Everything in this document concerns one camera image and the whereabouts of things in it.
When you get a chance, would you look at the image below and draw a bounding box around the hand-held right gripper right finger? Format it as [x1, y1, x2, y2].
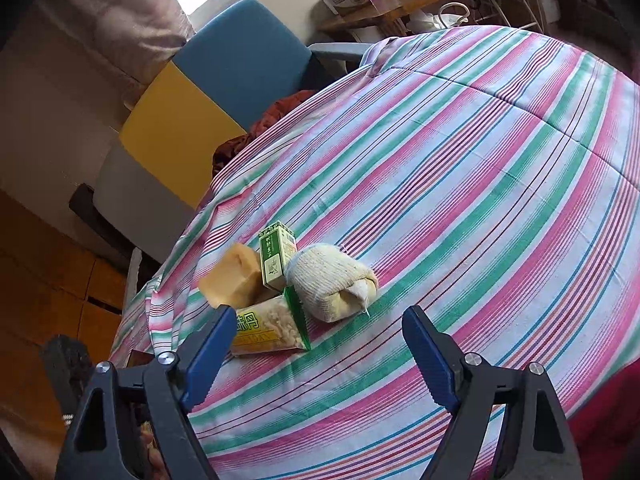
[401, 305, 583, 480]

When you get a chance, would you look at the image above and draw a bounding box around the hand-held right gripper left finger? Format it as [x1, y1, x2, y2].
[55, 305, 237, 480]

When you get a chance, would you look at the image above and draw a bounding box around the green yellow snack packet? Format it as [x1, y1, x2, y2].
[230, 285, 312, 357]

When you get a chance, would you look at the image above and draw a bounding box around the yellow sponge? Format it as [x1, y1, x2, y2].
[198, 243, 266, 309]

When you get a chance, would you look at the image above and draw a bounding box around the green printed carton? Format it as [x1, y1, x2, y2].
[258, 221, 298, 292]

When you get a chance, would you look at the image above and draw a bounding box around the cream knitted cloth bundle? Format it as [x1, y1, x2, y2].
[290, 243, 379, 322]

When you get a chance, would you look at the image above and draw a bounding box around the black textured object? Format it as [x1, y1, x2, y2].
[42, 335, 96, 416]

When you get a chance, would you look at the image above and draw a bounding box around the striped blanket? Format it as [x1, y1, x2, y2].
[107, 25, 640, 480]

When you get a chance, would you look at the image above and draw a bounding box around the red blanket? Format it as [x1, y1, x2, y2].
[565, 345, 640, 480]

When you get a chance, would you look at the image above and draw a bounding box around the dark red cloth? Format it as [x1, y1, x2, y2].
[212, 90, 318, 176]

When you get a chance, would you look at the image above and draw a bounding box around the blue and yellow chair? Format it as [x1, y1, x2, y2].
[69, 0, 373, 266]

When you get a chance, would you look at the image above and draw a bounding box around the beige curtain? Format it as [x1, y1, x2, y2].
[30, 0, 196, 86]

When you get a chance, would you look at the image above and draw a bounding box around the wooden side table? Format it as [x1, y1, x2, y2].
[317, 0, 471, 43]

